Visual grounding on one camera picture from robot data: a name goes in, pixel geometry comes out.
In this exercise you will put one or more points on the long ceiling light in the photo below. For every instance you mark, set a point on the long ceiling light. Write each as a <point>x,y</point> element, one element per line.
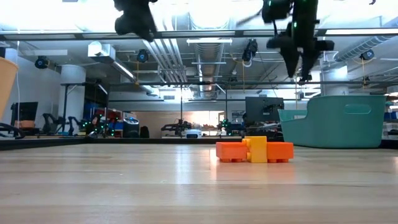
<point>124,70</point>

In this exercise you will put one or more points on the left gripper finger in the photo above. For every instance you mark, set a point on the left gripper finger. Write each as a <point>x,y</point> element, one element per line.
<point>149,35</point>

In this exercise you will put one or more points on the teal plastic bin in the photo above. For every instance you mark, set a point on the teal plastic bin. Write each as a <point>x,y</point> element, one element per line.
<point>335,130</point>

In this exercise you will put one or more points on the ribbed ceiling duct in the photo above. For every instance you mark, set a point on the ribbed ceiling duct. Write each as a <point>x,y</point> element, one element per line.
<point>363,46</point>

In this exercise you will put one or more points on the orange small toy brick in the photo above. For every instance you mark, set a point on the orange small toy brick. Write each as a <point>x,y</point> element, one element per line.
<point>280,151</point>
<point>231,151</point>

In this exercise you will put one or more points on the black round bin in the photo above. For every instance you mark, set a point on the black round bin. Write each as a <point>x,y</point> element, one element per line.
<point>131,129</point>

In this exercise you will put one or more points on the black monitor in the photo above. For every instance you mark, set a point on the black monitor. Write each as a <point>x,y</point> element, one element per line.
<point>264,109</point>

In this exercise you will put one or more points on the background black frame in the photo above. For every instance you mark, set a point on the background black frame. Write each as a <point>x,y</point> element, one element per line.
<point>248,83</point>

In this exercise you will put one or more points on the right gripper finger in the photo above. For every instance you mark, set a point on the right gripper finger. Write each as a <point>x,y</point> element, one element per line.
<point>290,60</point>
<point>307,67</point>

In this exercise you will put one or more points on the black hanging reel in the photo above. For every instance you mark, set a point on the black hanging reel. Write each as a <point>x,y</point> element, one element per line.
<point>250,49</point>

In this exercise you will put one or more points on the white device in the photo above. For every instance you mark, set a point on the white device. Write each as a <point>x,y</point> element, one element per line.
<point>191,133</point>

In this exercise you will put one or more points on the black overhead crossbeam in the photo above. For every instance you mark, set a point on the black overhead crossbeam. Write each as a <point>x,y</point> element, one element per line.
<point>93,31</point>

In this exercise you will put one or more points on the yellow small toy brick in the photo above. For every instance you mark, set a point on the yellow small toy brick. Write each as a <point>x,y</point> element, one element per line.
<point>257,149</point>

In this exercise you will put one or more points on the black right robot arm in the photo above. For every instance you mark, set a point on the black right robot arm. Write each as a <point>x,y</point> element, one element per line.
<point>306,12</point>

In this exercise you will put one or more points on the shelf with coloured bins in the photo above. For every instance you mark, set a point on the shelf with coloured bins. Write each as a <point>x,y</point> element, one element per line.
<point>93,109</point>

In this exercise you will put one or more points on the black screen on cart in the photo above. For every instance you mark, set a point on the black screen on cart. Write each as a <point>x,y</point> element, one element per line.
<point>25,110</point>

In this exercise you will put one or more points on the silver round ceiling duct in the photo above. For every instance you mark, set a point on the silver round ceiling duct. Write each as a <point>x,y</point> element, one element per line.
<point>209,54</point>

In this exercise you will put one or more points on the background black robot arm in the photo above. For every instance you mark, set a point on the background black robot arm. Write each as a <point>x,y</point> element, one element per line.
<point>73,124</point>
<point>49,123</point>
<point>175,127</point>

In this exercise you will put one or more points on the ceiling light fixture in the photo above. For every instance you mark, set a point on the ceiling light fixture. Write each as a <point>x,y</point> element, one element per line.
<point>209,41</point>

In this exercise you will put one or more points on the black aluminium table frame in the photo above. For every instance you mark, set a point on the black aluminium table frame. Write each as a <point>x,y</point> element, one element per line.
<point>46,142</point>

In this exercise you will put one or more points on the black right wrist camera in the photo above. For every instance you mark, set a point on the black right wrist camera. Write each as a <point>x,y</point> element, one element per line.
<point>275,11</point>

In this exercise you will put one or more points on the white air duct box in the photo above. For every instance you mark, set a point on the white air duct box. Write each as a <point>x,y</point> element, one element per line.
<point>101,51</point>

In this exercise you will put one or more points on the white round column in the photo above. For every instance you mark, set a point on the white round column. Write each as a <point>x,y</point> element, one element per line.
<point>335,82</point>
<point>73,93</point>

